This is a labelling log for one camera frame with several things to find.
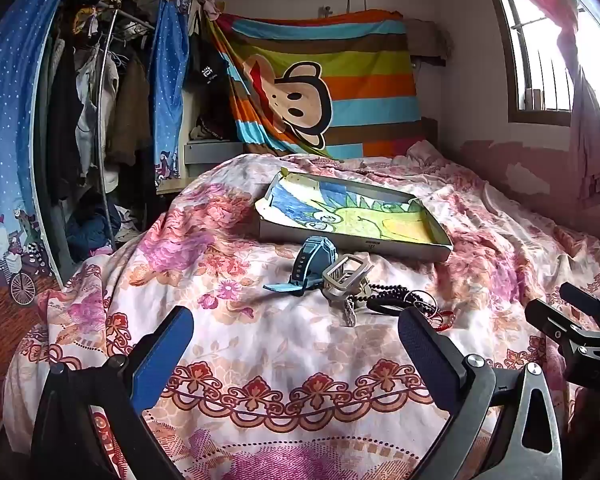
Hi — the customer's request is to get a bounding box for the metal clothes rail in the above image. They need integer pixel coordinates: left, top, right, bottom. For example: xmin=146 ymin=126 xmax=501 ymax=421
xmin=62 ymin=0 xmax=201 ymax=28

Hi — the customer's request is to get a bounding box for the pink floral bedspread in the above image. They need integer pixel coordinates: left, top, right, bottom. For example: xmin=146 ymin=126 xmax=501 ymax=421
xmin=2 ymin=140 xmax=600 ymax=480

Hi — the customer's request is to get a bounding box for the red string bracelet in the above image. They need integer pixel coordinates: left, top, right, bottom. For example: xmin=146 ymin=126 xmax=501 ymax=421
xmin=431 ymin=310 xmax=456 ymax=334

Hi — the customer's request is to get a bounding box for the striped monkey print blanket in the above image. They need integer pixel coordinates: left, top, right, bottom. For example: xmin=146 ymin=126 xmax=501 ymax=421
xmin=215 ymin=9 xmax=428 ymax=162

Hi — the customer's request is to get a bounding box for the brown cloth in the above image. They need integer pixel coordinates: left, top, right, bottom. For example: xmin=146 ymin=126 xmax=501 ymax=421
xmin=405 ymin=17 xmax=454 ymax=67

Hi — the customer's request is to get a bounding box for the cardboard tray with crayon drawing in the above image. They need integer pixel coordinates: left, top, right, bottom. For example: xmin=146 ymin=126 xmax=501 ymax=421
xmin=254 ymin=169 xmax=454 ymax=263

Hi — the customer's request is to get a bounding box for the black bead necklace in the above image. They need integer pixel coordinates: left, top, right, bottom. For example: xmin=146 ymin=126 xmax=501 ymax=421
xmin=355 ymin=282 xmax=440 ymax=320

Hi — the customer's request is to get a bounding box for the blue wrist watch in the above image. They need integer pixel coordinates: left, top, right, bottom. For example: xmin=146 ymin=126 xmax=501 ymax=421
xmin=263 ymin=236 xmax=338 ymax=294

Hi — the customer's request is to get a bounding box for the pile of clothes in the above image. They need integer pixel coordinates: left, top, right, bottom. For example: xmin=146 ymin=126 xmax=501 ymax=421
xmin=64 ymin=192 xmax=148 ymax=261

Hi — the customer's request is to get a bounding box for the grey hair claw clip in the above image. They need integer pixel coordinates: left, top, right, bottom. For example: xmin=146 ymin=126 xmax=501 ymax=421
xmin=321 ymin=254 xmax=376 ymax=296

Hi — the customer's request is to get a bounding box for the blue dotted wardrobe curtain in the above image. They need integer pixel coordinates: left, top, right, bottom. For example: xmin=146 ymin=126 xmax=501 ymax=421
xmin=150 ymin=0 xmax=192 ymax=182
xmin=0 ymin=0 xmax=83 ymax=337

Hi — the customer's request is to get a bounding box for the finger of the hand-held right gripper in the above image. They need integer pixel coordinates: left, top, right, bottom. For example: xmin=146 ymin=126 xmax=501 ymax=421
xmin=560 ymin=282 xmax=600 ymax=334
xmin=525 ymin=299 xmax=600 ymax=358

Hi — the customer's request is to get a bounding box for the barred window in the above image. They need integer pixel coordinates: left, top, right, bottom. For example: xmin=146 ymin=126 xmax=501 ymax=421
xmin=484 ymin=0 xmax=600 ymax=127

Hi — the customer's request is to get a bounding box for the row of hanging clothes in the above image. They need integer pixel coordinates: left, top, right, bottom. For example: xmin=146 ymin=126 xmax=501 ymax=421
xmin=42 ymin=0 xmax=157 ymax=202

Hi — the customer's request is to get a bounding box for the black oval snap hair clip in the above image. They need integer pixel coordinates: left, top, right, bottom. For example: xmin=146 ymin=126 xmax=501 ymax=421
xmin=366 ymin=297 xmax=407 ymax=314

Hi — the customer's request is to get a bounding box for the black printed garment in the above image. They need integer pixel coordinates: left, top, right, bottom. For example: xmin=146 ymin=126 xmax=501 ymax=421
xmin=187 ymin=35 xmax=232 ymax=92

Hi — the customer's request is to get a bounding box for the pink curtain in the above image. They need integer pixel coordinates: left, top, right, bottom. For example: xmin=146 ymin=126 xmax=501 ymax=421
xmin=495 ymin=0 xmax=600 ymax=192

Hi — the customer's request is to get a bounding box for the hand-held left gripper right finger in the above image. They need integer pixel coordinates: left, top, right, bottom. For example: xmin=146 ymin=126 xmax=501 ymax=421
xmin=397 ymin=307 xmax=563 ymax=480

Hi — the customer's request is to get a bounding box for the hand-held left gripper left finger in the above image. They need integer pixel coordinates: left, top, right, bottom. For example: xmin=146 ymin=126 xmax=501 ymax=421
xmin=30 ymin=305 xmax=196 ymax=480

